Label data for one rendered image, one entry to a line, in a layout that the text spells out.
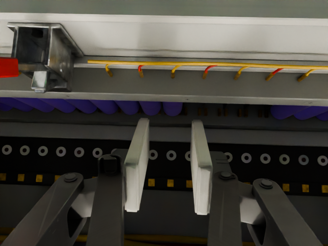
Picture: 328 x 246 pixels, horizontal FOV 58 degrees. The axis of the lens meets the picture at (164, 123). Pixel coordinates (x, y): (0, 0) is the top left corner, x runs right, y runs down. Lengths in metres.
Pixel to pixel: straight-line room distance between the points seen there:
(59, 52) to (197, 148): 0.09
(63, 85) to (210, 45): 0.09
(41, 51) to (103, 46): 0.04
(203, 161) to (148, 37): 0.07
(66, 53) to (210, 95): 0.09
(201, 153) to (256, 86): 0.06
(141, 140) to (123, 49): 0.06
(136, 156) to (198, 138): 0.04
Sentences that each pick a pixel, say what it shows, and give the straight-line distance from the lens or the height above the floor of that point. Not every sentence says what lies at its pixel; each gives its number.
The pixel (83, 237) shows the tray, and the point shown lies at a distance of 0.33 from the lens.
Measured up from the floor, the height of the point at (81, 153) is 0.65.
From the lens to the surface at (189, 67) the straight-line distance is 0.19.
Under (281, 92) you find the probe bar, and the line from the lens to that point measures 0.21.
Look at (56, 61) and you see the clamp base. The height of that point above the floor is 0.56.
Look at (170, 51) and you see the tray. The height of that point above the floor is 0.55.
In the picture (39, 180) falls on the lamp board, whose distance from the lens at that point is 0.36.
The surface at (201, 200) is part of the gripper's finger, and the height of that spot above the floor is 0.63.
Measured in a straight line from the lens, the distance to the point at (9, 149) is 0.38.
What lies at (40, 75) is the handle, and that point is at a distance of 0.18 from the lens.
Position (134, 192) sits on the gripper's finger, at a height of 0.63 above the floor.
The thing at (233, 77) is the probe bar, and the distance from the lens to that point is 0.20.
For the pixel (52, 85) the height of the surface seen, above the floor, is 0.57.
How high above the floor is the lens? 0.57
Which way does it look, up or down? 7 degrees up
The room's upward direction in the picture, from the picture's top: 178 degrees counter-clockwise
